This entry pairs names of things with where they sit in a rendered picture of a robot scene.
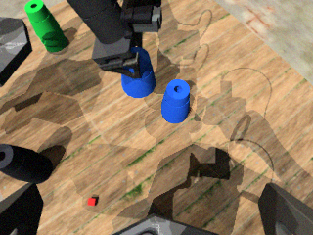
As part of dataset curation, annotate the black cup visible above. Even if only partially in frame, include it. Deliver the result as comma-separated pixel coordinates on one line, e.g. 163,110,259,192
0,144,41,181
0,152,47,182
34,156,53,184

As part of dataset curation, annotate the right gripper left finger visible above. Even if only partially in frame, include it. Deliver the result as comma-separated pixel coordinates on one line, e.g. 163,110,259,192
0,182,44,235

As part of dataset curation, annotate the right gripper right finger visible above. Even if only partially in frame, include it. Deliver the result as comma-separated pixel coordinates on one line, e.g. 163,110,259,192
258,183,313,235

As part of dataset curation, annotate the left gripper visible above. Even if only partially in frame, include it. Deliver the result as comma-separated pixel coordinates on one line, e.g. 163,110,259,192
81,0,154,79

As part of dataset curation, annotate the small red cube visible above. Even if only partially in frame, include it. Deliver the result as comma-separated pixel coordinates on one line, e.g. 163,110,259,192
88,198,97,206

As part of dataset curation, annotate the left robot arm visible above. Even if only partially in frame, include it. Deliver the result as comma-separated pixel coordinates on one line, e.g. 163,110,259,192
67,0,162,32

